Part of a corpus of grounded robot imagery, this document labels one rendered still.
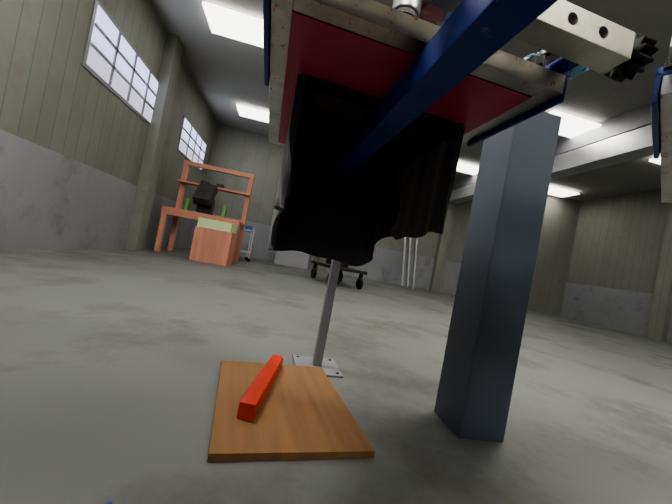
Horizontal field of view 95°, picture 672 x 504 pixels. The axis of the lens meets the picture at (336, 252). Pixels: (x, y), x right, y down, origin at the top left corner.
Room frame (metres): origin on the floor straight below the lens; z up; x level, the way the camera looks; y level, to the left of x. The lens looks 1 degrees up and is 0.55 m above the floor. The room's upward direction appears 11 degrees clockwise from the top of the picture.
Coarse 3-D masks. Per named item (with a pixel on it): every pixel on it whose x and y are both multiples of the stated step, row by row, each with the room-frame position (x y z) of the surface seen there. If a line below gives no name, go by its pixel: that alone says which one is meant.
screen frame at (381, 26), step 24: (288, 0) 0.51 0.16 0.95; (312, 0) 0.50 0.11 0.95; (336, 0) 0.51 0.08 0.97; (360, 0) 0.52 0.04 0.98; (288, 24) 0.57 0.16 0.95; (336, 24) 0.54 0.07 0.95; (360, 24) 0.53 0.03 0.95; (384, 24) 0.53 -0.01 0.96; (408, 24) 0.54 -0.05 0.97; (432, 24) 0.55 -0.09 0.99; (408, 48) 0.57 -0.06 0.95; (480, 72) 0.60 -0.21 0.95; (504, 72) 0.58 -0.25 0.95; (528, 72) 0.59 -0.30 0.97; (552, 72) 0.61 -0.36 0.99; (552, 96) 0.63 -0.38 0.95; (504, 120) 0.75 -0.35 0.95
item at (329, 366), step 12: (336, 264) 1.49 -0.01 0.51; (336, 276) 1.49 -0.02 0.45; (324, 300) 1.51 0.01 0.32; (324, 312) 1.49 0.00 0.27; (324, 324) 1.49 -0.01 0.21; (324, 336) 1.49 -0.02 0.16; (324, 348) 1.50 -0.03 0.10; (300, 360) 1.53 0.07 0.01; (312, 360) 1.56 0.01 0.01; (324, 360) 1.59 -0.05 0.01; (336, 372) 1.44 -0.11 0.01
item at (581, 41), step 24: (432, 0) 0.50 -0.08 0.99; (456, 0) 0.49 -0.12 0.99; (552, 24) 0.51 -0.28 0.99; (576, 24) 0.52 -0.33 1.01; (600, 24) 0.53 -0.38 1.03; (552, 48) 0.55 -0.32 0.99; (576, 48) 0.54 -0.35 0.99; (600, 48) 0.53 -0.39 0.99; (624, 48) 0.54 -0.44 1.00; (600, 72) 0.59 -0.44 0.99
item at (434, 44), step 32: (480, 0) 0.37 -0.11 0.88; (512, 0) 0.34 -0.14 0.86; (544, 0) 0.33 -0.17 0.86; (448, 32) 0.43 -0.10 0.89; (480, 32) 0.39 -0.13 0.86; (512, 32) 0.38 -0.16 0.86; (416, 64) 0.53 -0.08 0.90; (448, 64) 0.46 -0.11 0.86; (480, 64) 0.44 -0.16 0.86; (416, 96) 0.56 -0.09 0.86; (384, 128) 0.71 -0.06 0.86; (352, 160) 0.99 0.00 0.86
